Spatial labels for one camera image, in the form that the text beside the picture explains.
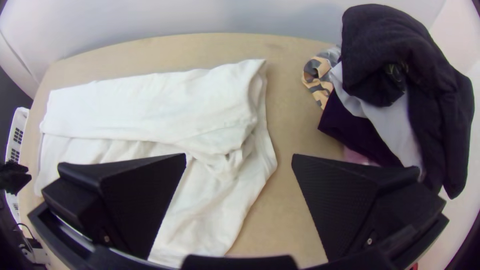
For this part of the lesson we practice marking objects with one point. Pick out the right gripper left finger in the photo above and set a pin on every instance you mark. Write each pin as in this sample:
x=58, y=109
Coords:
x=131, y=202

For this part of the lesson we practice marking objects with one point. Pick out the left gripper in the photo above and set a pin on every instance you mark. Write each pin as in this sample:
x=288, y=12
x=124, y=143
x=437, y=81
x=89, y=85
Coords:
x=13, y=178

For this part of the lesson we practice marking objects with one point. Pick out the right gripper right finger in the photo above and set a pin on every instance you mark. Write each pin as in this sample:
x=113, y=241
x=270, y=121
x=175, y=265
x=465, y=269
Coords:
x=348, y=206

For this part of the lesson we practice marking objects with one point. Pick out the white t-shirt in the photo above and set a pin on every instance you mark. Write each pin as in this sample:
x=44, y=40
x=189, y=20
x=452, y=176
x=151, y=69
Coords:
x=150, y=108

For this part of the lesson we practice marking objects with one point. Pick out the white laundry basket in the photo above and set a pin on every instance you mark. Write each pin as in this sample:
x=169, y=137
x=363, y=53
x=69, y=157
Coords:
x=18, y=131

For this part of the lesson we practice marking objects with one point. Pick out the pile of folded clothes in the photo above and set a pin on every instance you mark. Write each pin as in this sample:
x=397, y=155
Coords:
x=378, y=48

